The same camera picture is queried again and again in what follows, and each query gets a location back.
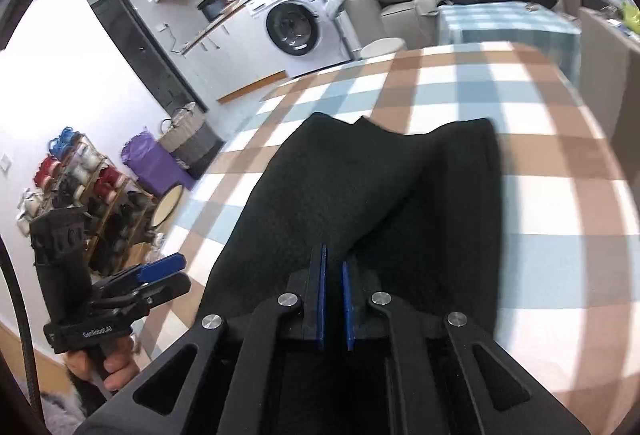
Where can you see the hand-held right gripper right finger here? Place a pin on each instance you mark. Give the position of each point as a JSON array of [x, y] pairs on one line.
[[347, 305]]

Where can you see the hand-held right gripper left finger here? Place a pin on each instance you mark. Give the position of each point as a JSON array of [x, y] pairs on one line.
[[321, 295]]

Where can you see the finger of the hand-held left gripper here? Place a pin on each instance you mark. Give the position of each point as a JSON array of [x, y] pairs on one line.
[[162, 265], [167, 289]]

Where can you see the black knit garment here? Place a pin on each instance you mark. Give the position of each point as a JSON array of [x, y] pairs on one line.
[[375, 195]]

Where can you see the person's left forearm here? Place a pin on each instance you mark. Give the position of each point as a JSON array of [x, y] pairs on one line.
[[65, 412]]

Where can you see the person's left hand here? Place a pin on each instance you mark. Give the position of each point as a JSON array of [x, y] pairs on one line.
[[120, 367]]

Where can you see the round cream tray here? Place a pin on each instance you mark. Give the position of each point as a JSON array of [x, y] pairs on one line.
[[165, 207]]

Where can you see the shoe rack with shoes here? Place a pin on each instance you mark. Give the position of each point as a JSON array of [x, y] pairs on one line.
[[85, 185]]

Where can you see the purple bag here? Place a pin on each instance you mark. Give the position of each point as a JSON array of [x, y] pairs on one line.
[[155, 160]]

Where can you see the woven laundry basket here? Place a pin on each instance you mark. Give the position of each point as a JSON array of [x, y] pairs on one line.
[[192, 140]]

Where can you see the black door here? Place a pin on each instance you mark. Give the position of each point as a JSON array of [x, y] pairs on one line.
[[145, 50]]

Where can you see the brown checked table cloth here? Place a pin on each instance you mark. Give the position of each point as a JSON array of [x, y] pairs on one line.
[[550, 215]]

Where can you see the white round stool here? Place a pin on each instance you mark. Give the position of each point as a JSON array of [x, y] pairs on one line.
[[382, 47]]

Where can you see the dark cooking pot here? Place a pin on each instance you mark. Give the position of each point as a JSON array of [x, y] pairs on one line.
[[214, 6]]

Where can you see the white washing machine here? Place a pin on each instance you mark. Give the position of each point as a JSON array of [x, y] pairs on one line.
[[292, 25]]

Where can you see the grey armchair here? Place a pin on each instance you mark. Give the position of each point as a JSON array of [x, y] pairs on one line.
[[395, 20]]

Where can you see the blue checked table cloth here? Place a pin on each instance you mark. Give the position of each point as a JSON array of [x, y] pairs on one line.
[[500, 22]]

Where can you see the grey covered cabinet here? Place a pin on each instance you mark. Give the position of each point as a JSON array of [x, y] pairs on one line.
[[607, 65]]

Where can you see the lime green plastic toy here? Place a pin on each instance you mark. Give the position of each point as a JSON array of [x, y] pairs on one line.
[[631, 15]]

